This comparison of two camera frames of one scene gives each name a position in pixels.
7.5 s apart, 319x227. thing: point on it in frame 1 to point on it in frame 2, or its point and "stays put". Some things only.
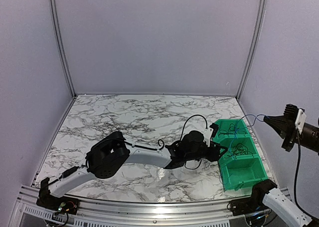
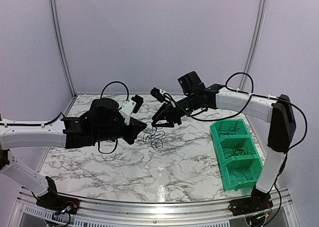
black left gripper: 214,155 to 135,128
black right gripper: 289,134 to 169,112
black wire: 239,149 stays put
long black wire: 232,129 stays put
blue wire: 244,126 to 241,175
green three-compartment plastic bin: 240,167 stays put
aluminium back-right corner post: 259,22 stays put
